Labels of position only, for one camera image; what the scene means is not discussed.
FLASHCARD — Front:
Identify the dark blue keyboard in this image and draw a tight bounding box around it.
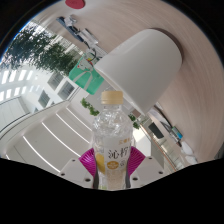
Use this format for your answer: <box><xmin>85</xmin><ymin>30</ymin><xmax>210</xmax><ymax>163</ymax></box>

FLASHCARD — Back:
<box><xmin>55</xmin><ymin>15</ymin><xmax>81</xmax><ymax>35</ymax></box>

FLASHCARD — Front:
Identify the white mug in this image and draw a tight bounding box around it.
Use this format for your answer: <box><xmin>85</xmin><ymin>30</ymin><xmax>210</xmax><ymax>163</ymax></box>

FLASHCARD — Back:
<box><xmin>93</xmin><ymin>28</ymin><xmax>183</xmax><ymax>116</ymax></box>

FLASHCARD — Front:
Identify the group of ceiling light strips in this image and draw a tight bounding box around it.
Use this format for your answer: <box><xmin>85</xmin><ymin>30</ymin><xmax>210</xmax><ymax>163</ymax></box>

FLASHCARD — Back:
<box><xmin>21</xmin><ymin>106</ymin><xmax>94</xmax><ymax>173</ymax></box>

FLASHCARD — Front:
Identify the black office chair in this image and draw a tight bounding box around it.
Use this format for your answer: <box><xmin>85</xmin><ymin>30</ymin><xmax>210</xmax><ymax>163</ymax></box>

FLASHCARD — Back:
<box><xmin>148</xmin><ymin>121</ymin><xmax>165</xmax><ymax>140</ymax></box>

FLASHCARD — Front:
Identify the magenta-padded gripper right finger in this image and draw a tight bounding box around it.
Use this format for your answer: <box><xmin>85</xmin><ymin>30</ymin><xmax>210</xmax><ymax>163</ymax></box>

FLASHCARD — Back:
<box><xmin>125</xmin><ymin>145</ymin><xmax>166</xmax><ymax>190</ymax></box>

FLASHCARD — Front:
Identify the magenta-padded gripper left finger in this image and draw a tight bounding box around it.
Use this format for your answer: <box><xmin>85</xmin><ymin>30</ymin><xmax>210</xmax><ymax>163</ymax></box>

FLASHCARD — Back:
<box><xmin>59</xmin><ymin>147</ymin><xmax>100</xmax><ymax>190</ymax></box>

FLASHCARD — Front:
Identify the green tote bag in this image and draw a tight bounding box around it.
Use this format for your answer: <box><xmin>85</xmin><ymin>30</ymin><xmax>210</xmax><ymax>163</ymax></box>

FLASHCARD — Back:
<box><xmin>68</xmin><ymin>54</ymin><xmax>104</xmax><ymax>95</ymax></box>

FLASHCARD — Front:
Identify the row of tall green plants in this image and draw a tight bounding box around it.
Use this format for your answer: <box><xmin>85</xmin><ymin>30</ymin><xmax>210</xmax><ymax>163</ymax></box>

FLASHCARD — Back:
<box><xmin>1</xmin><ymin>31</ymin><xmax>79</xmax><ymax>76</ymax></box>

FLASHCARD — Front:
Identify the clear drink bottle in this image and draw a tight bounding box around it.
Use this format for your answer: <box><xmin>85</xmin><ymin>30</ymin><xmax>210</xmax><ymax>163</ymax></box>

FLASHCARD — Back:
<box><xmin>92</xmin><ymin>90</ymin><xmax>134</xmax><ymax>191</ymax></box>

